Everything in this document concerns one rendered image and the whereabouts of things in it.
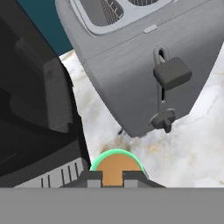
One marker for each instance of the black coffee machine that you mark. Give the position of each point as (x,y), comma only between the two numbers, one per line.
(32,110)

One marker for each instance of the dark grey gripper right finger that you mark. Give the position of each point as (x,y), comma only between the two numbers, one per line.
(134,176)

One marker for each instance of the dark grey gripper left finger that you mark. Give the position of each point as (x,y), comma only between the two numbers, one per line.
(90,176)

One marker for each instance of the grey toaster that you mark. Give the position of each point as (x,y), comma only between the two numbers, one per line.
(125,73)

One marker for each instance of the dark grey toaster lever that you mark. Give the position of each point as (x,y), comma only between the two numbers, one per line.
(172,73)

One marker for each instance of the dark grey toaster knob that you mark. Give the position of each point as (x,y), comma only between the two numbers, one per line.
(164,119)

